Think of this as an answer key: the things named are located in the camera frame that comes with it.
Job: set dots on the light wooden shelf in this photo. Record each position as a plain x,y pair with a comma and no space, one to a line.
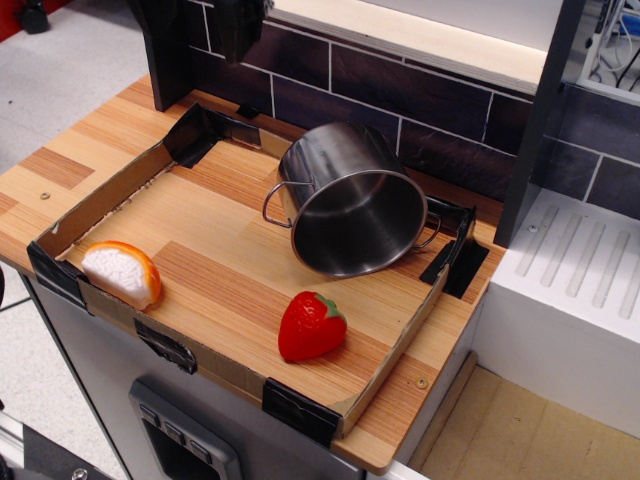
480,57

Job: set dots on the orange slice toy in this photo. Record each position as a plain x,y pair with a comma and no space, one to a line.
123,271

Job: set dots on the white toy sink drainboard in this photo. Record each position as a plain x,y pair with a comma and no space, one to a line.
579,259

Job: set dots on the dark grey post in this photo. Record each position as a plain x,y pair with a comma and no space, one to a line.
528,172
164,33

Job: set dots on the dark grey left post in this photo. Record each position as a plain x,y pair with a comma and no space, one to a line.
164,33

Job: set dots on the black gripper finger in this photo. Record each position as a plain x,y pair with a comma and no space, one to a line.
239,25

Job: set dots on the cardboard fence with black tape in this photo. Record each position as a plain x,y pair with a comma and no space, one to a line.
198,205

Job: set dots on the dark grey right post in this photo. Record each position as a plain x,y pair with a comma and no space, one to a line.
528,172

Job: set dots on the stainless steel pot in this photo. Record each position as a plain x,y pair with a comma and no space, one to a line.
350,205

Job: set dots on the red plastic strawberry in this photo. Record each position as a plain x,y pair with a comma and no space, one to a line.
311,326

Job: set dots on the grey oven control panel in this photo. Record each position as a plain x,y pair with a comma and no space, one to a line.
181,446

